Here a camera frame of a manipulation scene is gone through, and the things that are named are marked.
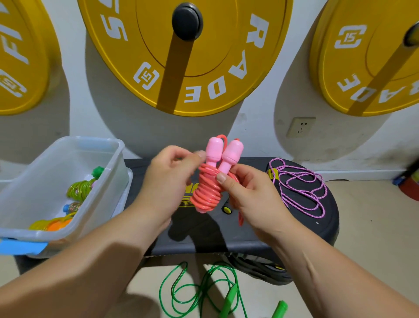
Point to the white wall socket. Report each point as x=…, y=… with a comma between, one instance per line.
x=301, y=127

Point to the person's left forearm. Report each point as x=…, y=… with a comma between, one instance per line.
x=69, y=275

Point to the person's right forearm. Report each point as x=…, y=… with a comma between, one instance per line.
x=347, y=275

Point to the red fire extinguisher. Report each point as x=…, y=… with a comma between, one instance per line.
x=409, y=183

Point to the large yellow weight plate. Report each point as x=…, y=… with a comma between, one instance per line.
x=229, y=65

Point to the black aerobic step platform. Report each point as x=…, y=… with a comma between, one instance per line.
x=190, y=232

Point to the person's right hand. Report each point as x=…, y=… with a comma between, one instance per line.
x=258, y=200

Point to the clear plastic storage bin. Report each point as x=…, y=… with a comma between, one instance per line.
x=42, y=177

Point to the black plate peg cap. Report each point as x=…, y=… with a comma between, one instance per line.
x=187, y=21

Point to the translucent plastic lid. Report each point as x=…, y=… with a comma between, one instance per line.
x=124, y=196

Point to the person's left hand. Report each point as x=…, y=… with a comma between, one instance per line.
x=163, y=187

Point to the blue plastic piece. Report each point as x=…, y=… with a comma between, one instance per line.
x=21, y=246

